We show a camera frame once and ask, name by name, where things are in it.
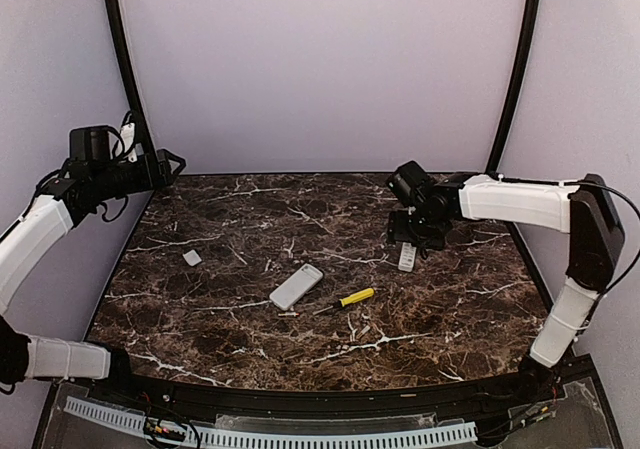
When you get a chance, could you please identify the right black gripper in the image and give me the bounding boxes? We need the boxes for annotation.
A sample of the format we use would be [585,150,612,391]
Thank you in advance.
[387,207,447,250]

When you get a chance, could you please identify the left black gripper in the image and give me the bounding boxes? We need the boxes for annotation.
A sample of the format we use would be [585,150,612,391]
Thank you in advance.
[92,148,185,200]

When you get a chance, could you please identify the yellow handled screwdriver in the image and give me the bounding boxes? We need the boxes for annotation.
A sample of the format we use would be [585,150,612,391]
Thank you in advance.
[313,288,375,316]

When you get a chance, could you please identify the white battery cover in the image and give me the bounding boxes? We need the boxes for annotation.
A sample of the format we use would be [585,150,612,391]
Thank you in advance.
[183,250,202,267]

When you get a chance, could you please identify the large white remote control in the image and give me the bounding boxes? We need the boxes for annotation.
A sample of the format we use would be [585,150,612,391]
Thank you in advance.
[269,264,324,311]

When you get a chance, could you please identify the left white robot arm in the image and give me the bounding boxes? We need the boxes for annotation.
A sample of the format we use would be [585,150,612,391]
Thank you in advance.
[1,123,186,405]

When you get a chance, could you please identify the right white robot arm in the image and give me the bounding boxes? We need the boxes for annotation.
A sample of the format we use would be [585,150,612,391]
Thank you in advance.
[386,161,626,403]

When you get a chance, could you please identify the small white remote control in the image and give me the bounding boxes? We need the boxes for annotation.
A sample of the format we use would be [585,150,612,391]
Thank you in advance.
[397,242,417,273]

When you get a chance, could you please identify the left black frame post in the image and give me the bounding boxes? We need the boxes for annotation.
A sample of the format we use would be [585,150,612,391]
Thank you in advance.
[104,0,155,153]

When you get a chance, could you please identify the black frame post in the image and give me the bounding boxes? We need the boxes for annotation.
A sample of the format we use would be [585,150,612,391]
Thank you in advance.
[104,0,155,153]
[485,0,540,172]

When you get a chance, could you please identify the black front rail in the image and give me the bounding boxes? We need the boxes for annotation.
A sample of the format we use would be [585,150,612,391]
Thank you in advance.
[81,366,562,421]

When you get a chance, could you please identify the white slotted cable duct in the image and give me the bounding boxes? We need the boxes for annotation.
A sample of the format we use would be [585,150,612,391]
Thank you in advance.
[63,396,477,448]

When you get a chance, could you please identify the right black frame post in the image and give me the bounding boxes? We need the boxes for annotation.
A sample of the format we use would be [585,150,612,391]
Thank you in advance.
[485,0,540,172]

